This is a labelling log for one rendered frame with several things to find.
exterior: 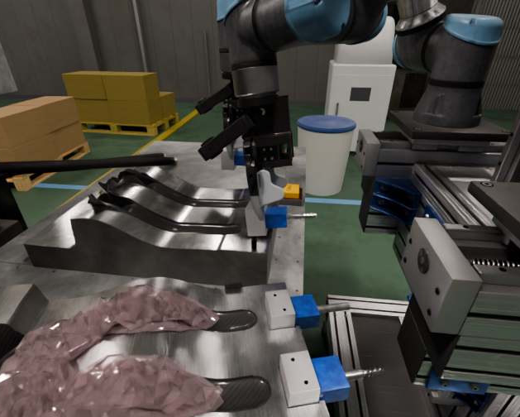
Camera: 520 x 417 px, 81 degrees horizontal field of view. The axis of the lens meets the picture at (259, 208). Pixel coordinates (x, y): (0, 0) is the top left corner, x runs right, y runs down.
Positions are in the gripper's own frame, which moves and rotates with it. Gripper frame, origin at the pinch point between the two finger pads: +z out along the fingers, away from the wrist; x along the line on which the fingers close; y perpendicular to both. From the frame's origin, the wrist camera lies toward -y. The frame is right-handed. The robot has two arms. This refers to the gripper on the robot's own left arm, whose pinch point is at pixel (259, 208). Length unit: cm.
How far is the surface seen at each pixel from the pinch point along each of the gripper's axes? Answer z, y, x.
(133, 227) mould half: 0.5, -23.9, -5.1
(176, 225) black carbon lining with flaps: 3.2, -18.4, 1.4
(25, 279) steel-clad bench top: 8.7, -47.9, -9.3
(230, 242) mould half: 4.8, -5.6, -4.1
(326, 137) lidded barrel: 17, 23, 194
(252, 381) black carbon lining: 13.0, 1.5, -26.7
